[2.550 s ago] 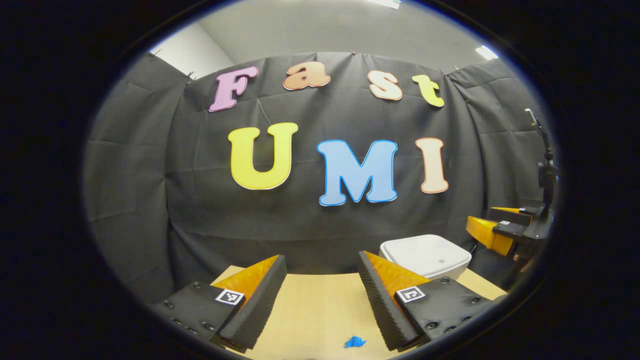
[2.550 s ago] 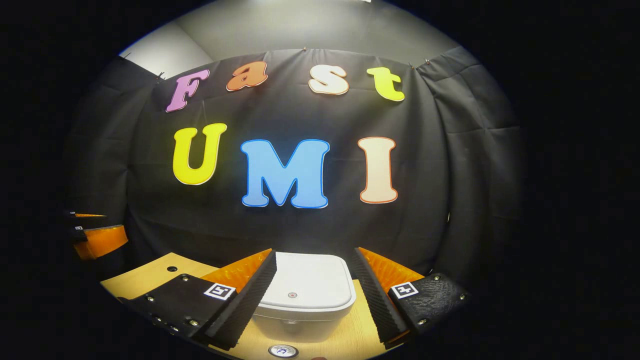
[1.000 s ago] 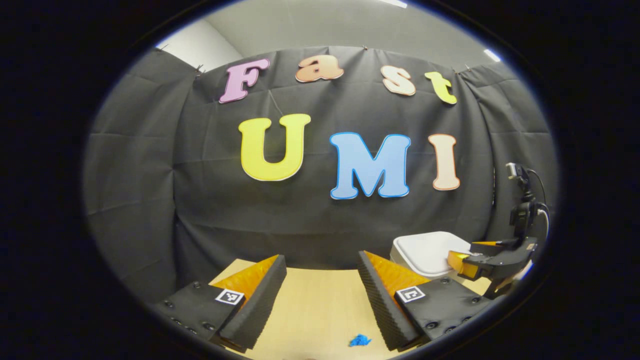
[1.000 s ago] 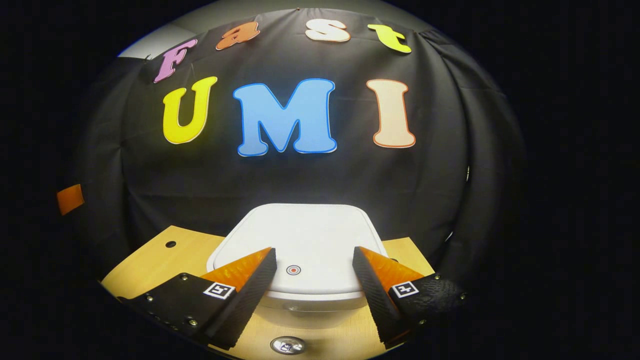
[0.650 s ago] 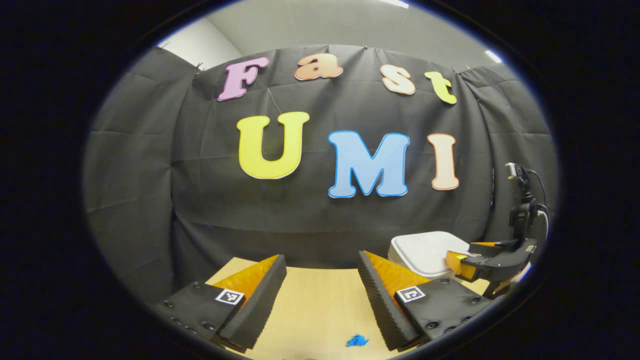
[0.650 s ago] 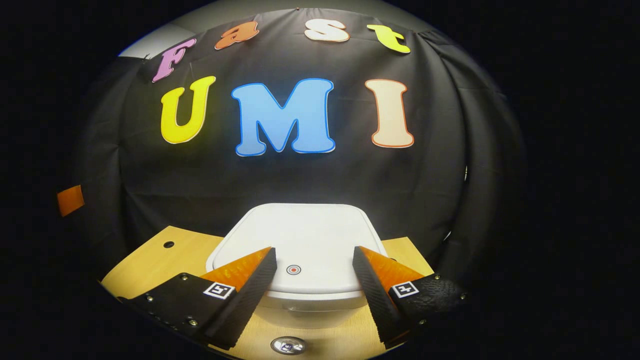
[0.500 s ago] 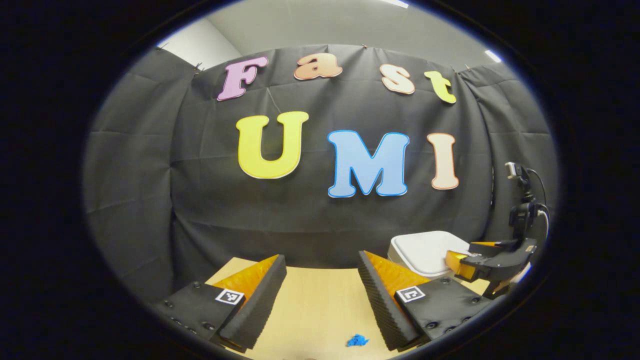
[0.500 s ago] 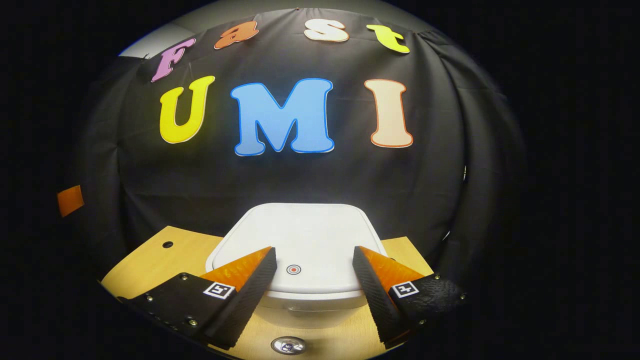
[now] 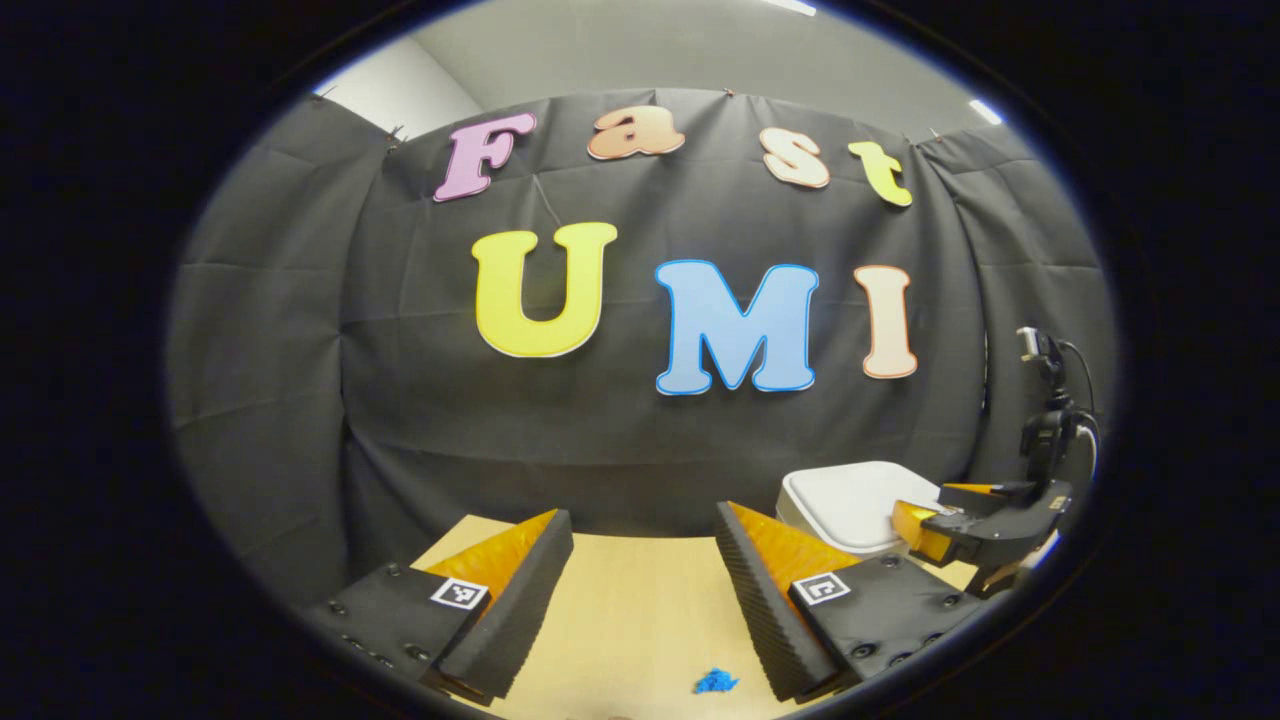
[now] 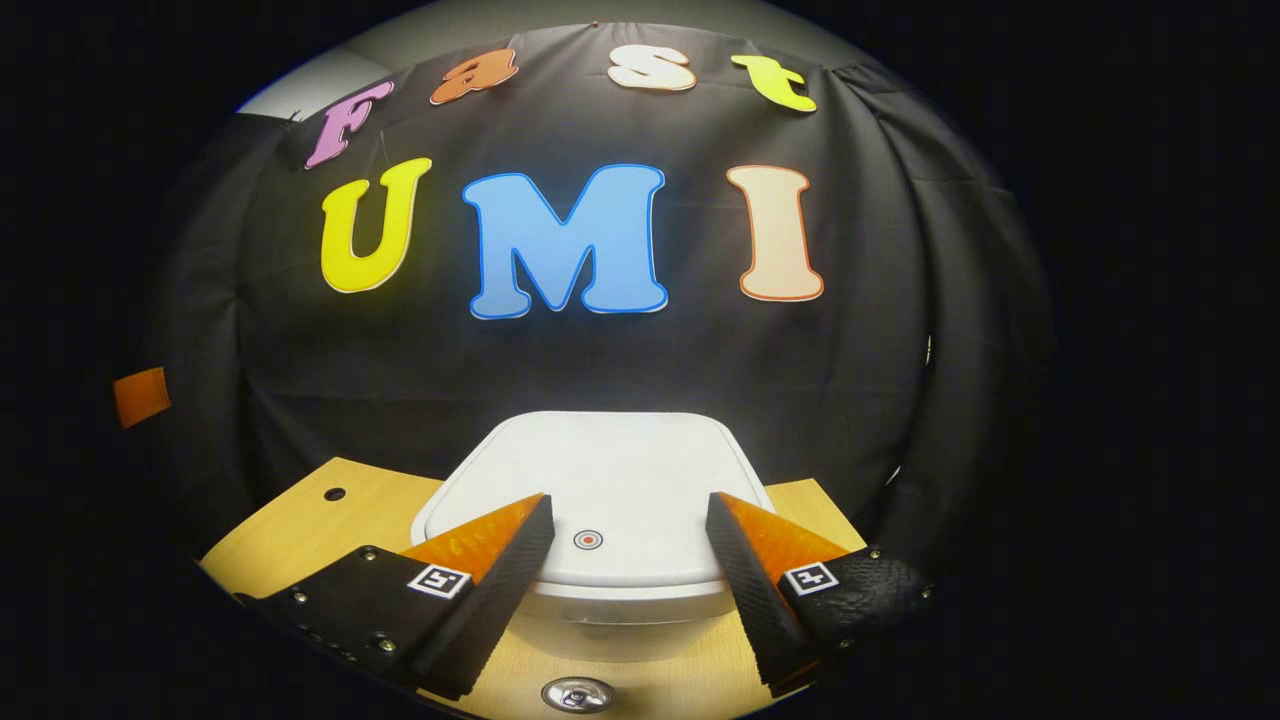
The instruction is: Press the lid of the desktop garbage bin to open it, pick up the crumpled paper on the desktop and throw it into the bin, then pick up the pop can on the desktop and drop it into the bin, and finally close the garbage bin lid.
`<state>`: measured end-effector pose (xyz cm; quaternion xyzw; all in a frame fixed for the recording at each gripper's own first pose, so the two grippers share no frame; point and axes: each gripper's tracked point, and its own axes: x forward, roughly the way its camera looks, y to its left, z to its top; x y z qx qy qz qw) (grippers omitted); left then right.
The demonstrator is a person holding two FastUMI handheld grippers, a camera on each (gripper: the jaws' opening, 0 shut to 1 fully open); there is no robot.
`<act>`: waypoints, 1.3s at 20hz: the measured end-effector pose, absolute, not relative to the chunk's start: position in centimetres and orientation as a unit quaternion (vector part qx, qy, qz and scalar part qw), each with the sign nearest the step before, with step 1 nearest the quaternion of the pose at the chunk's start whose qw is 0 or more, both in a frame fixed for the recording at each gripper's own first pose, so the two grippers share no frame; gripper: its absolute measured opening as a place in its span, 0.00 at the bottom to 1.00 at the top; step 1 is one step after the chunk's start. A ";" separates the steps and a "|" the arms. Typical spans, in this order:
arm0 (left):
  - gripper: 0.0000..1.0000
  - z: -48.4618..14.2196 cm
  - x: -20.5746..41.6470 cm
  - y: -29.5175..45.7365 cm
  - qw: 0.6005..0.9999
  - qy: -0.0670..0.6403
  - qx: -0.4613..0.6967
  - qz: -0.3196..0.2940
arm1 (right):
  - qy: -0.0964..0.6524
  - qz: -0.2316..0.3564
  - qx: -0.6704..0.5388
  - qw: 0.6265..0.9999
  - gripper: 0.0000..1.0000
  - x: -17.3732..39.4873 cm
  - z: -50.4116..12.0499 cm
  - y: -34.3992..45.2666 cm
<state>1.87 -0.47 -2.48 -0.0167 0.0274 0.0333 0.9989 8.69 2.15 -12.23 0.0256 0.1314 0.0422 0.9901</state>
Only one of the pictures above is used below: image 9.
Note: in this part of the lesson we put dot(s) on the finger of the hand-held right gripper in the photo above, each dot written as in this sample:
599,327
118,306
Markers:
990,491
920,527

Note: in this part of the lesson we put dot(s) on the white desktop garbage bin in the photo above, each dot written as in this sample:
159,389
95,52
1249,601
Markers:
850,500

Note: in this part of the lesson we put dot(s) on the ceiling light panel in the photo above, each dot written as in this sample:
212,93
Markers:
985,111
792,5

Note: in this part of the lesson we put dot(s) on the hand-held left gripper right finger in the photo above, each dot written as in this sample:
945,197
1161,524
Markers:
765,620

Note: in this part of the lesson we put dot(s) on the black backdrop cloth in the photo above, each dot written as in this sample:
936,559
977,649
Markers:
400,400

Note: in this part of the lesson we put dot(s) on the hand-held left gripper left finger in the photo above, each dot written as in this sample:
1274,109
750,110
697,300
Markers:
520,600

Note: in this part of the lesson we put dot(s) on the blue paper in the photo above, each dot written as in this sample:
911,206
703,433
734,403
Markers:
717,682

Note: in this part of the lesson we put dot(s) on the light wooden desktop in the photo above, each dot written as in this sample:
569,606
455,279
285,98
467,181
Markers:
640,620

